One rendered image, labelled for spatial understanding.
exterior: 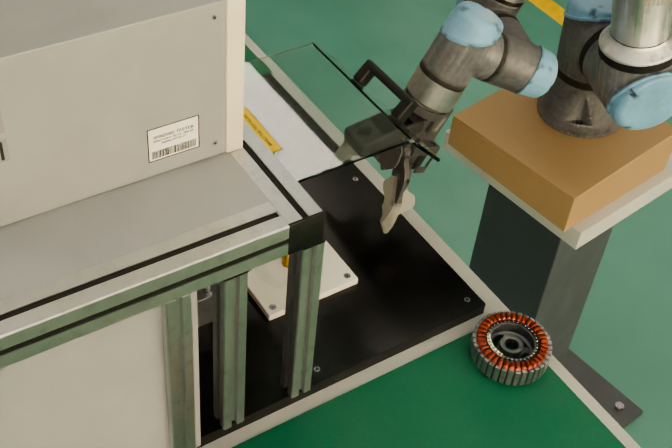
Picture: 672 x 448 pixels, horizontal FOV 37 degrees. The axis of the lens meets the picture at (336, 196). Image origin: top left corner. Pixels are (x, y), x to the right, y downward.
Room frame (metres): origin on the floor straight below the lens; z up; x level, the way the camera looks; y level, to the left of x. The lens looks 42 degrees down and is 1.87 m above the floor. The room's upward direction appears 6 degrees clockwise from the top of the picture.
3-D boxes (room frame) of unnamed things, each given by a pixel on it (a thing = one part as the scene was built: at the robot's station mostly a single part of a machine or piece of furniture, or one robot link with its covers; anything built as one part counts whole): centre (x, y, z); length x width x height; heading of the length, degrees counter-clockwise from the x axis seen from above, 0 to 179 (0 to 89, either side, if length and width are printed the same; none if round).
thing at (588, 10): (1.41, -0.40, 0.99); 0.13 x 0.12 x 0.14; 17
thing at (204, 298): (0.94, 0.18, 0.80); 0.08 x 0.05 x 0.06; 37
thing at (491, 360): (0.92, -0.27, 0.77); 0.11 x 0.11 x 0.04
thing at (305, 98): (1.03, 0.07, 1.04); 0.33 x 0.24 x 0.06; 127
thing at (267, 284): (1.03, 0.06, 0.78); 0.15 x 0.15 x 0.01; 37
